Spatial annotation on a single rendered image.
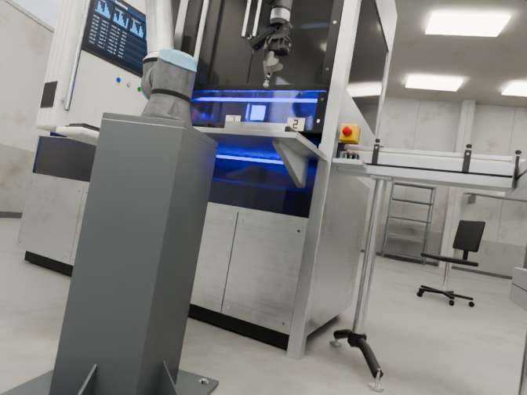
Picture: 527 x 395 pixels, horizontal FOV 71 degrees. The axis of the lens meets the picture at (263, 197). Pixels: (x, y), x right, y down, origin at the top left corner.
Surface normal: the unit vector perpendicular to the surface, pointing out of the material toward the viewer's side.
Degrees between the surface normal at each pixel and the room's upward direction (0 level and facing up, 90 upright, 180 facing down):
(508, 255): 90
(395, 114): 90
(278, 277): 90
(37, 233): 90
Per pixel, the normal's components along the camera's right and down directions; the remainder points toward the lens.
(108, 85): 0.80, 0.11
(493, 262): -0.23, -0.08
